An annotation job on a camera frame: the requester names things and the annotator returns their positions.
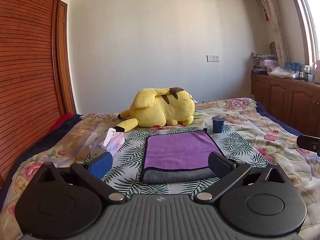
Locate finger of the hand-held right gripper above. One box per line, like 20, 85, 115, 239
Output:
297, 135, 320, 158

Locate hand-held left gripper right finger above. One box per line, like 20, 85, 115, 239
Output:
194, 151, 291, 203

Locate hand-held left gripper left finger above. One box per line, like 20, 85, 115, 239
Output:
32, 152, 127, 203

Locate purple and grey towel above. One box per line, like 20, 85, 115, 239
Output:
139, 128, 227, 184

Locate pink tissue box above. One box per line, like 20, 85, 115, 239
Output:
89, 127, 125, 159

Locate leaf print cloth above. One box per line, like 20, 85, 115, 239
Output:
84, 126, 270, 201

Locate dark blue cup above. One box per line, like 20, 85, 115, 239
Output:
211, 116, 225, 134

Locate wooden cabinet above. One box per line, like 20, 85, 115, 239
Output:
250, 72, 320, 138

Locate red cloth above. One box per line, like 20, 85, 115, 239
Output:
48, 112, 73, 133

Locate pink jug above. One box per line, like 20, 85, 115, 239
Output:
313, 59, 320, 84

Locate white plastic bag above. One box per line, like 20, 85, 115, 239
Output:
268, 66, 292, 78

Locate blue boxes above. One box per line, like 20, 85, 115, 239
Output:
285, 61, 301, 73

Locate yellow plush toy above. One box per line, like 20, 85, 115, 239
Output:
114, 87, 196, 133

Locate stack of dark books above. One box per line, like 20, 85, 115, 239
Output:
252, 65, 269, 75

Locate pink patterned box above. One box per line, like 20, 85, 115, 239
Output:
259, 59, 279, 72

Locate folded floral cloth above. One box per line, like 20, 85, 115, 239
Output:
251, 52, 277, 61

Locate wooden slatted wardrobe door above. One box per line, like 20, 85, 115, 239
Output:
0, 0, 63, 181

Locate beige patterned curtain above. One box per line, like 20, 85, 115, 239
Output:
252, 0, 290, 68

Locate wooden door frame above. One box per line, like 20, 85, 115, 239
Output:
51, 0, 77, 117

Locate wooden window frame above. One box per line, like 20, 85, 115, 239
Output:
287, 0, 320, 67

